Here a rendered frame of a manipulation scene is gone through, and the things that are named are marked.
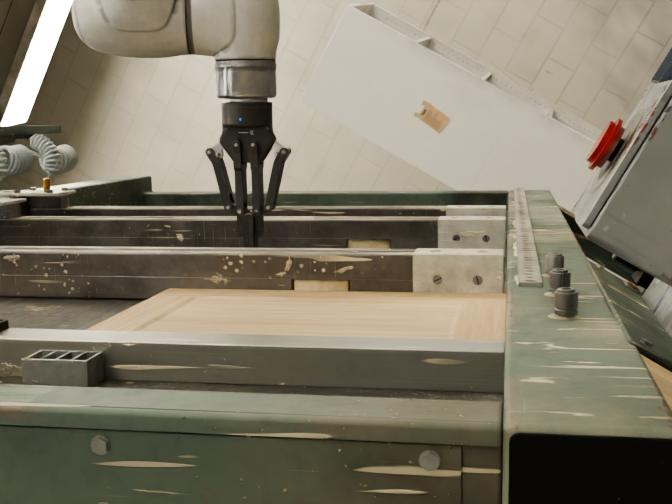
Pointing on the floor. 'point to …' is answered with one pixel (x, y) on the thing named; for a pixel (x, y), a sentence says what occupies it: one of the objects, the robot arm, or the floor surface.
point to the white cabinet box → (447, 110)
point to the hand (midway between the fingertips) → (250, 236)
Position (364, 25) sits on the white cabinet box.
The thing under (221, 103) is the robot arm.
